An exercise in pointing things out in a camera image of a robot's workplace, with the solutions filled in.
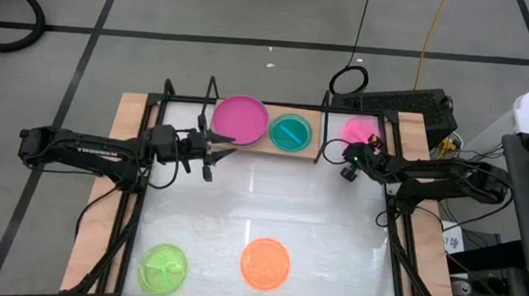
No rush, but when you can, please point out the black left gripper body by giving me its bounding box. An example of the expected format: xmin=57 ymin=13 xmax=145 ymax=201
xmin=178 ymin=113 xmax=218 ymax=183

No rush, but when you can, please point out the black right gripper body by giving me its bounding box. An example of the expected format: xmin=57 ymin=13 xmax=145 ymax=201
xmin=339 ymin=134 xmax=387 ymax=185

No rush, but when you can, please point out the large magenta plate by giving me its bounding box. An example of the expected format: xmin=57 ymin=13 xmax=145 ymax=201
xmin=209 ymin=92 xmax=272 ymax=148

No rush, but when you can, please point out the small translucent pink plate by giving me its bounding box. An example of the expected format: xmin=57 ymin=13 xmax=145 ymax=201
xmin=338 ymin=114 xmax=384 ymax=149

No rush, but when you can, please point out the translucent cyan plate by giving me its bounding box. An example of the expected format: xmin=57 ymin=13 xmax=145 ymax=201
xmin=267 ymin=111 xmax=316 ymax=154

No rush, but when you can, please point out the translucent orange plate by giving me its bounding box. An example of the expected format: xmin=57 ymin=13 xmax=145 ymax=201
xmin=237 ymin=235 xmax=293 ymax=293

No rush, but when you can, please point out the white paper label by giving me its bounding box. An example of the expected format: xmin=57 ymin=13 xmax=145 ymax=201
xmin=441 ymin=221 xmax=468 ymax=256

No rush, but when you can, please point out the translucent green plate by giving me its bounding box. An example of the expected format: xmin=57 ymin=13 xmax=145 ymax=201
xmin=135 ymin=240 xmax=191 ymax=296

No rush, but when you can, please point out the white tape roll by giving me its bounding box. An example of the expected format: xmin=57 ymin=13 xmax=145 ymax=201
xmin=450 ymin=277 xmax=474 ymax=296

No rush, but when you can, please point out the wooden shelf with black frame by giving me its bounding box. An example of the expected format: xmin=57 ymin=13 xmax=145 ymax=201
xmin=196 ymin=74 xmax=333 ymax=167

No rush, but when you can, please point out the black metal table frame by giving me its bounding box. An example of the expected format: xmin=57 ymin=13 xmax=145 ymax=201
xmin=64 ymin=72 xmax=472 ymax=296

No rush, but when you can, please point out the black cable with coil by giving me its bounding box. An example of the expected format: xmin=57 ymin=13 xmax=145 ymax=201
xmin=327 ymin=0 xmax=376 ymax=100

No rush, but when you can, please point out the yellow cable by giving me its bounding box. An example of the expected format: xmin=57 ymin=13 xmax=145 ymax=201
xmin=413 ymin=0 xmax=452 ymax=92

